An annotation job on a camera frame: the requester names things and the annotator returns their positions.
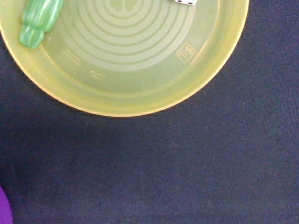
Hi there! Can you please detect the green toy cucumber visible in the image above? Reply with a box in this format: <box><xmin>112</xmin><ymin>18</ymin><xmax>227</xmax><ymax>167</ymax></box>
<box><xmin>19</xmin><ymin>0</ymin><xmax>64</xmax><ymax>49</ymax></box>

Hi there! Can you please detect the black tablecloth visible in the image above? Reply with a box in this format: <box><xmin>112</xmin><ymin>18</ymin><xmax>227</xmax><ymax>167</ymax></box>
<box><xmin>0</xmin><ymin>0</ymin><xmax>299</xmax><ymax>224</ymax></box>

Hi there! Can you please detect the yellow plastic plate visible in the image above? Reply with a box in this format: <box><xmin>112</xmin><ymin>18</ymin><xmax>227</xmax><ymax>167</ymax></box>
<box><xmin>0</xmin><ymin>0</ymin><xmax>249</xmax><ymax>117</ymax></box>

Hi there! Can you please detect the purple plastic bowl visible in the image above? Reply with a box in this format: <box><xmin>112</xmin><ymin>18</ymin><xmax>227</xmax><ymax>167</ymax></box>
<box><xmin>0</xmin><ymin>188</ymin><xmax>13</xmax><ymax>224</ymax></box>

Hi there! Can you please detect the white die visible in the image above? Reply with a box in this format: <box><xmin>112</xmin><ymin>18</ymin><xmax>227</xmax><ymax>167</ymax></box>
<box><xmin>175</xmin><ymin>0</ymin><xmax>198</xmax><ymax>6</ymax></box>

